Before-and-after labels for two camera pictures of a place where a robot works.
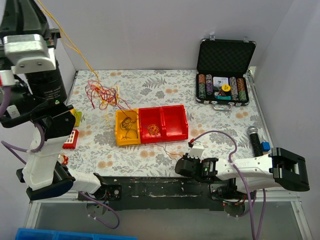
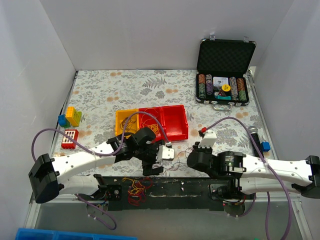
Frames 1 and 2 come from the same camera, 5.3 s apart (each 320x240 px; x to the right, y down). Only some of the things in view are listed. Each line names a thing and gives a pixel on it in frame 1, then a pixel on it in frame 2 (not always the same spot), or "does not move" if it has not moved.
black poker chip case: [220, 78] does not move
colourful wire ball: [105, 95] to [137, 193]
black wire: [126, 124] does not move
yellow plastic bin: [127, 127] does not move
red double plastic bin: [163, 123] does not move
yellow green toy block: [78, 115] does not move
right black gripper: [182, 167] to [194, 163]
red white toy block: [71, 140] does not move
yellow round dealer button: [226, 88] does not move
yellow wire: [86, 59] to [149, 121]
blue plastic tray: [28, 234] does not move
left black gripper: [31, 30] to [152, 162]
